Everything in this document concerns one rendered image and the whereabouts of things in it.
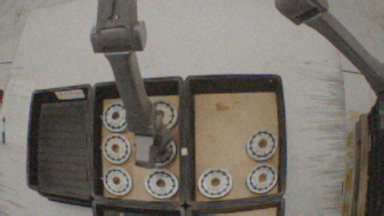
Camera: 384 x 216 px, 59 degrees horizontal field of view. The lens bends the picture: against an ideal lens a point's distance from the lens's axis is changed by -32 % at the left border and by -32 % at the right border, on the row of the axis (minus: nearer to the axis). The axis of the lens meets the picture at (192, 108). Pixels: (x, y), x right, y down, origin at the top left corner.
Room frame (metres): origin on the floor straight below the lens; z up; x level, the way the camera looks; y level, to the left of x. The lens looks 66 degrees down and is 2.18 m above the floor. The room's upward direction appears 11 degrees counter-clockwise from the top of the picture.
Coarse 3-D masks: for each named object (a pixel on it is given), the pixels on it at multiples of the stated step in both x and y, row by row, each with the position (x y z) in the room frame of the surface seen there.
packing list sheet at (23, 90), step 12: (12, 84) 0.95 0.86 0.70; (24, 84) 0.93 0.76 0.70; (12, 96) 0.89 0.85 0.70; (24, 96) 0.86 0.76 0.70; (12, 108) 0.82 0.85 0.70; (24, 108) 0.80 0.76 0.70; (0, 120) 0.77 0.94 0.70; (12, 120) 0.76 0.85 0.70; (24, 120) 0.74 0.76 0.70; (0, 132) 0.71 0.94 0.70; (12, 132) 0.70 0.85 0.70; (24, 132) 0.68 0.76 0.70; (24, 144) 0.63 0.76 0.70
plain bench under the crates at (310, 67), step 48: (96, 0) 1.29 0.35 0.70; (144, 0) 1.19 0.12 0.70; (192, 0) 1.13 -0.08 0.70; (240, 0) 1.10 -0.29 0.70; (48, 48) 1.09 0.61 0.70; (192, 48) 0.88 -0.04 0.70; (240, 48) 0.85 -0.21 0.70; (288, 48) 0.82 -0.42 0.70; (336, 48) 0.80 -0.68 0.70; (288, 96) 0.62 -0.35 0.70; (336, 96) 0.58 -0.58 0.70; (0, 144) 0.65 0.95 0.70; (288, 144) 0.45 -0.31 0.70; (336, 144) 0.38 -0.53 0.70; (0, 192) 0.40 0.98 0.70; (288, 192) 0.26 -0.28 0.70; (336, 192) 0.18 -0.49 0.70
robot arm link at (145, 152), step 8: (160, 120) 0.44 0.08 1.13; (160, 128) 0.43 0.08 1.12; (136, 136) 0.43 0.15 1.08; (144, 136) 0.43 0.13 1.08; (152, 136) 0.43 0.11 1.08; (136, 144) 0.41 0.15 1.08; (144, 144) 0.41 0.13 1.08; (152, 144) 0.41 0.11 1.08; (136, 152) 0.39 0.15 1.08; (144, 152) 0.39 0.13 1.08; (152, 152) 0.40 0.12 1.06; (136, 160) 0.37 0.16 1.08; (144, 160) 0.37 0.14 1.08; (152, 160) 0.37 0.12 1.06; (152, 168) 0.36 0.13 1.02
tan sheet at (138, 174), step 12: (156, 96) 0.65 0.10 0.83; (168, 96) 0.64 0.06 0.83; (108, 132) 0.56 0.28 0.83; (132, 132) 0.55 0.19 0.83; (132, 144) 0.51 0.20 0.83; (108, 168) 0.44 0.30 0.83; (132, 168) 0.43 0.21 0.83; (144, 168) 0.43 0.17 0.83; (156, 168) 0.42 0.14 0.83; (168, 168) 0.42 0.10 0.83; (120, 180) 0.39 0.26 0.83; (144, 180) 0.39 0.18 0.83; (108, 192) 0.35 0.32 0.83; (132, 192) 0.35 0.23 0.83; (144, 192) 0.34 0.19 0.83
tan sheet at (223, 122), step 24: (216, 96) 0.62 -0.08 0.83; (240, 96) 0.60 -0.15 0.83; (264, 96) 0.59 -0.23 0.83; (216, 120) 0.54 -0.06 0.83; (240, 120) 0.52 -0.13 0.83; (264, 120) 0.51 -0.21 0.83; (216, 144) 0.47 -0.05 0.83; (240, 144) 0.45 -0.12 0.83; (264, 144) 0.43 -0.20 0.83; (240, 168) 0.37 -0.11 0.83; (240, 192) 0.29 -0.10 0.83
